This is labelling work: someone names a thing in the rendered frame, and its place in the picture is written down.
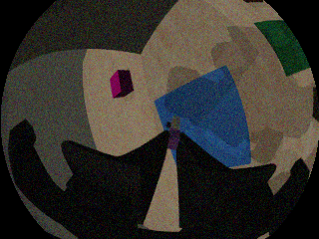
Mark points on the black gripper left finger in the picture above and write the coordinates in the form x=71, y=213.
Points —
x=134, y=174

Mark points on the small magenta block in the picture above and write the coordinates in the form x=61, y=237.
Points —
x=121, y=84

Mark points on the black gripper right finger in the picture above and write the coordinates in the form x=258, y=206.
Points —
x=204, y=182

